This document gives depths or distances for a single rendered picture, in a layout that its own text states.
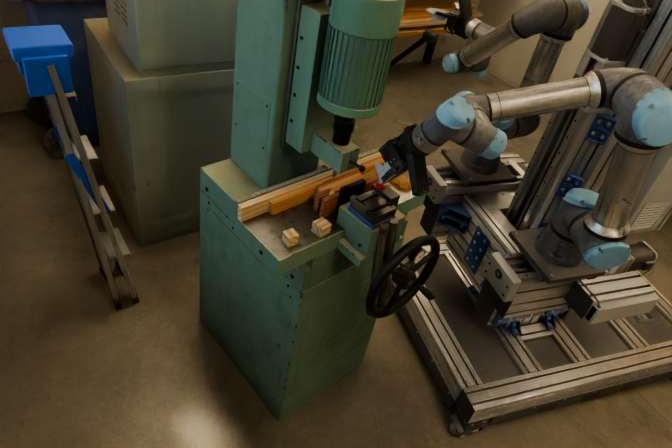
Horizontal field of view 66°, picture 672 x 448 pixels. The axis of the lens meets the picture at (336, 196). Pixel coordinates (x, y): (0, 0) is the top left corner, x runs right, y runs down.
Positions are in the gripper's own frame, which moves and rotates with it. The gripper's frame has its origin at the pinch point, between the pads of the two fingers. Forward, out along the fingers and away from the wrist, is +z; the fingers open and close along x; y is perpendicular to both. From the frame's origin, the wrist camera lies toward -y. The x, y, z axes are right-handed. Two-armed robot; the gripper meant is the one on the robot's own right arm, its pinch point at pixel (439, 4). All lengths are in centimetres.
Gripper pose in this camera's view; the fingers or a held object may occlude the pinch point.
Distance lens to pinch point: 238.1
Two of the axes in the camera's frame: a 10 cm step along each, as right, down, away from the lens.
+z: -5.3, -5.8, 6.2
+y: -0.4, 7.5, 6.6
